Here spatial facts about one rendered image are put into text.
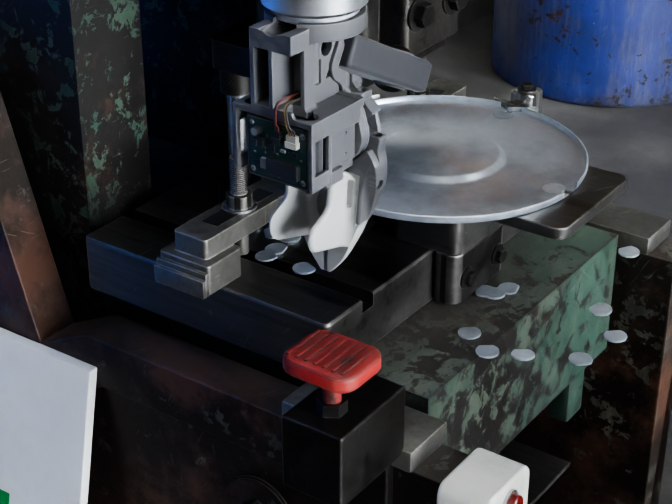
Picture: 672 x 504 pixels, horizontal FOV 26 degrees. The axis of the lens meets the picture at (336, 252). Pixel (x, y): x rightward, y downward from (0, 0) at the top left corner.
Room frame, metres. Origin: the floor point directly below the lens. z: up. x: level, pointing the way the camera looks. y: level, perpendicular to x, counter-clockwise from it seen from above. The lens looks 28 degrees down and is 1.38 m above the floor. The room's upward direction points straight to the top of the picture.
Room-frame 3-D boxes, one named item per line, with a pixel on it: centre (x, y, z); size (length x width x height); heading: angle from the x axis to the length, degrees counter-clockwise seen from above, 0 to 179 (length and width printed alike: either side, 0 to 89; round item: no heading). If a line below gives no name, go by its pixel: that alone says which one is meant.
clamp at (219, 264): (1.25, 0.10, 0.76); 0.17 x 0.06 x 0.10; 145
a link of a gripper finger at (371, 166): (0.97, -0.01, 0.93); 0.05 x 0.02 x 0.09; 53
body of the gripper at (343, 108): (0.96, 0.02, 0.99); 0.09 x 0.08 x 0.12; 143
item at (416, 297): (1.39, 0.00, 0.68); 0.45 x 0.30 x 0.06; 145
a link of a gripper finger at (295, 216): (0.97, 0.03, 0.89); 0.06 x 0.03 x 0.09; 143
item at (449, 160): (1.31, -0.10, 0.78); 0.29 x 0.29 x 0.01
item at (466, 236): (1.28, -0.14, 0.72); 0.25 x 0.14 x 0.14; 55
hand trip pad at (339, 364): (0.98, 0.00, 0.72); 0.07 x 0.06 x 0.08; 55
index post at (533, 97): (1.46, -0.20, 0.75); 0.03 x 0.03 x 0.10; 55
